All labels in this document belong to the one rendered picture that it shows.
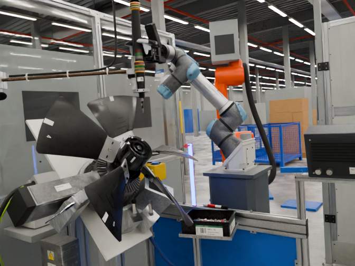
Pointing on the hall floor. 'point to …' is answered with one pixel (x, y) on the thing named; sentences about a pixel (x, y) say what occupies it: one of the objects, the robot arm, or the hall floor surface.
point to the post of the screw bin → (197, 252)
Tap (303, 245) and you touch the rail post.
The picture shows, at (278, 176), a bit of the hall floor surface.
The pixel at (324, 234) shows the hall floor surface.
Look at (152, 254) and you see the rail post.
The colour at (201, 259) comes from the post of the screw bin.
